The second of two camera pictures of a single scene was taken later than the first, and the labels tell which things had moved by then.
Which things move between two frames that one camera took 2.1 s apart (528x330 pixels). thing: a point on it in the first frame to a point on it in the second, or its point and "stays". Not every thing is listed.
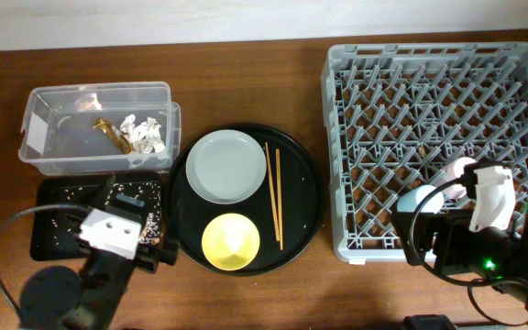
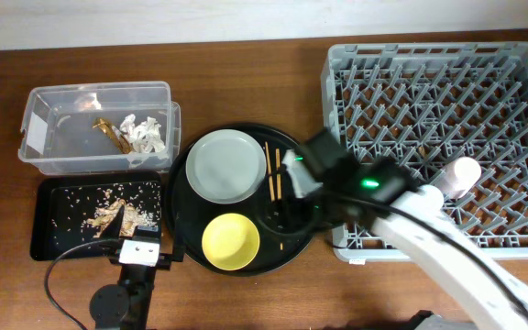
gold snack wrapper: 115,135 stays
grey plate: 225,167 stays
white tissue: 145,137 stays
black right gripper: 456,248 to 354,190
